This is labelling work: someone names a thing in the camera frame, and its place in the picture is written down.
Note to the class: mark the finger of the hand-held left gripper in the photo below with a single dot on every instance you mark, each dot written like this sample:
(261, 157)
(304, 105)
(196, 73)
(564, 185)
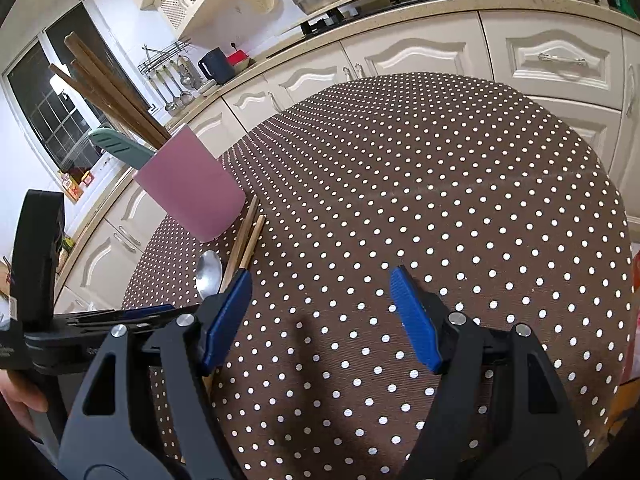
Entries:
(150, 311)
(145, 325)

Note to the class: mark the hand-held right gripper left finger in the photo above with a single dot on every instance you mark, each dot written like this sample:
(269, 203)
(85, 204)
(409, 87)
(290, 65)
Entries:
(227, 320)

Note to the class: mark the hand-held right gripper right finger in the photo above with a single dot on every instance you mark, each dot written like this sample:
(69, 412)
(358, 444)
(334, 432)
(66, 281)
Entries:
(415, 320)

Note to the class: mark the wooden chopstick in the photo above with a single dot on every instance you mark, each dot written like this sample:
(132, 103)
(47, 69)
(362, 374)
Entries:
(254, 240)
(245, 232)

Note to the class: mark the pink cup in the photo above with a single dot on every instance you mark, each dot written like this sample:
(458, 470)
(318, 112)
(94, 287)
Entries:
(190, 195)

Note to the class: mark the bunch of wooden chopsticks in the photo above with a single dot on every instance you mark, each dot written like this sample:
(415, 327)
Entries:
(132, 115)

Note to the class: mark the person's left hand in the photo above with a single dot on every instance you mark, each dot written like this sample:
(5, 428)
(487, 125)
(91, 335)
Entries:
(22, 395)

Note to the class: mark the small dark green jar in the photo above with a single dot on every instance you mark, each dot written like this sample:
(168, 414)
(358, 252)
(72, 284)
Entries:
(66, 250)

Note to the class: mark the orange dish soap bottle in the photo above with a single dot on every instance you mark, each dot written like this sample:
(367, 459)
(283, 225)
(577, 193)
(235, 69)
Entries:
(71, 189)

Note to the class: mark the small red jar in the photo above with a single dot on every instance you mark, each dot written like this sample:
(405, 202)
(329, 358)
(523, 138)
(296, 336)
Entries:
(87, 178)

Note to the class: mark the brown polka dot tablecloth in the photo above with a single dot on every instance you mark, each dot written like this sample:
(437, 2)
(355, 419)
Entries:
(400, 185)

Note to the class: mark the teal silicone spatula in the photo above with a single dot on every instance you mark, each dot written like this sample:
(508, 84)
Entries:
(117, 142)

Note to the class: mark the kitchen window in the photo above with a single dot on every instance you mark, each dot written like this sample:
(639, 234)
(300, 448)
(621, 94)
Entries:
(60, 110)

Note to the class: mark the hanging metal utensil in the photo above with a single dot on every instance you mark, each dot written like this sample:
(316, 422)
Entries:
(186, 77)
(170, 105)
(196, 82)
(182, 96)

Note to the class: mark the dark blue kettle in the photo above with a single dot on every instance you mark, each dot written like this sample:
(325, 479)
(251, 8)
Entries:
(217, 67)

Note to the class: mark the red container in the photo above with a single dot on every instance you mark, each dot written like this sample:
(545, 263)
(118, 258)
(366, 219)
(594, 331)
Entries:
(240, 57)

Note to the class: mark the black gas hob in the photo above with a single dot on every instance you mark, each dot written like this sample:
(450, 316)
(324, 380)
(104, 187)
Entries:
(365, 7)

